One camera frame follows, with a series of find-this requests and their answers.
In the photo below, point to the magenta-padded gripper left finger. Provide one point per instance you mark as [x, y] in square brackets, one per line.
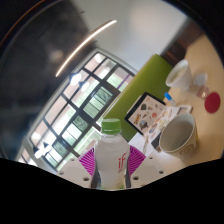
[71, 171]

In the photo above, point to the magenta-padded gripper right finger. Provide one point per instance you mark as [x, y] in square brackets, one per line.
[146, 170]

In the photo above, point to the green-capped clear drink bottle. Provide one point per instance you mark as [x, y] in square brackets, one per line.
[111, 156]

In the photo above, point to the white paper sheet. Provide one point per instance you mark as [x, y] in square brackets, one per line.
[137, 144]

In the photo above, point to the beige swirl-patterned cup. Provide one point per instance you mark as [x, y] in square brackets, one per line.
[181, 136]

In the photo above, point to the printed sticker sheet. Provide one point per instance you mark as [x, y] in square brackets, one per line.
[165, 120]

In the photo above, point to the black-framed tablet with stickers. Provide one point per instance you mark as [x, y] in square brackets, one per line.
[145, 113]

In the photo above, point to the large black-framed window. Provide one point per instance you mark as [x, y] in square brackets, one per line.
[83, 110]

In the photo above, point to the small blue-capped bottle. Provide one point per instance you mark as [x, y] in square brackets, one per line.
[170, 98]

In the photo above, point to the green upholstered bench backrest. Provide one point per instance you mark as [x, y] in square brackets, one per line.
[143, 86]

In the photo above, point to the group of pendant lamps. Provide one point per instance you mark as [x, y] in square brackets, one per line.
[76, 79]

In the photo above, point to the flat round red coaster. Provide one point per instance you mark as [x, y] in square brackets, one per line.
[212, 102]

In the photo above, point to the small clear pinkish packet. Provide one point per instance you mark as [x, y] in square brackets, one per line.
[203, 92]

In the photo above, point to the white ceramic bowl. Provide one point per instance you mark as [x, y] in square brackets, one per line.
[180, 76]

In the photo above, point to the white paper napkin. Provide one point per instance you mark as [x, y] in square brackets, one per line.
[200, 80]

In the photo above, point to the long linear ceiling light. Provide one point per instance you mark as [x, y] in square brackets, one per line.
[85, 46]

